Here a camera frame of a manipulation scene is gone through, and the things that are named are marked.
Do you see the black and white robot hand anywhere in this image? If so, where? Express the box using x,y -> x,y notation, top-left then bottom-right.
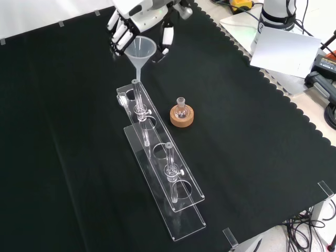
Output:
106,0 -> 184,63

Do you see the translucent plastic funnel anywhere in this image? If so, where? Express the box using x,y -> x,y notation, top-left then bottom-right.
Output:
123,36 -> 158,83

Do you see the clear acrylic funnel stand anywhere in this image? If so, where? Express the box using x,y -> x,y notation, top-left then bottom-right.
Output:
116,78 -> 207,242

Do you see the yellow stop button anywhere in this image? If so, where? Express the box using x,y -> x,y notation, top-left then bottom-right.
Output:
229,0 -> 255,14

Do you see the small round-bottom glass flask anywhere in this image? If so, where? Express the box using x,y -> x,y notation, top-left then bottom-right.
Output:
175,97 -> 190,119

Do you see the black bench cloth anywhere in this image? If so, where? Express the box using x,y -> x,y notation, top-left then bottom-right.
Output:
0,0 -> 336,252

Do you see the pale board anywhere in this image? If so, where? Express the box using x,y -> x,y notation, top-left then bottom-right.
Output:
249,25 -> 322,79

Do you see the black tripod rod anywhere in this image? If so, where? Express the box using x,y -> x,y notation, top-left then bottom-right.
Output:
319,29 -> 336,57

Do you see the black and grey clamp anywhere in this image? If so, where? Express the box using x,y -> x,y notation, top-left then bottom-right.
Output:
304,71 -> 336,106

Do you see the black and orange power box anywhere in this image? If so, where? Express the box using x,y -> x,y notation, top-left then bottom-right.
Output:
313,53 -> 336,80

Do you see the clear cloth clip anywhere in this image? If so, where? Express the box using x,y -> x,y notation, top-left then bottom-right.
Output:
317,180 -> 334,201
222,227 -> 239,249

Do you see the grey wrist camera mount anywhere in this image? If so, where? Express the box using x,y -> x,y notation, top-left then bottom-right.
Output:
177,3 -> 194,20

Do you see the grey metal base plate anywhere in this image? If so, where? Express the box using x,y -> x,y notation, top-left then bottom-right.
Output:
219,12 -> 313,96

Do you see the round cork ring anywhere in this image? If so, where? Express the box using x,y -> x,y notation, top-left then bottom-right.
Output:
170,104 -> 195,128

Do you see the coiled black cable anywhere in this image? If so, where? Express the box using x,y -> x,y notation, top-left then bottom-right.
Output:
323,101 -> 336,131

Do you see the black cable bundle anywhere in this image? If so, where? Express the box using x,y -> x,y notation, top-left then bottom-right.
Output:
285,206 -> 336,252

